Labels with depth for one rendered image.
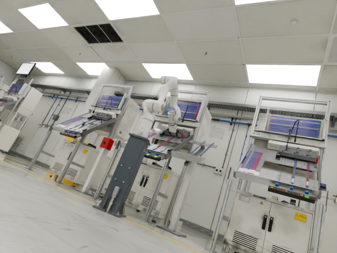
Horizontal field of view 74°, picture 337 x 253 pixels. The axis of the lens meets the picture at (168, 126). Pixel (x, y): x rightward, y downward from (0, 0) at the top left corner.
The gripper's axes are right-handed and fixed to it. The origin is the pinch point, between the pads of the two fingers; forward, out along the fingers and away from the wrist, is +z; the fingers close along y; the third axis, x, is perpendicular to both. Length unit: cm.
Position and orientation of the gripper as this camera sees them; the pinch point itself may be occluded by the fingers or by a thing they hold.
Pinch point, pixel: (173, 135)
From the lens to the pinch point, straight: 279.5
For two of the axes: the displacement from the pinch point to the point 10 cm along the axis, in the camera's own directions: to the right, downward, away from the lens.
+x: -5.1, 4.2, -7.5
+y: -8.5, -1.5, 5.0
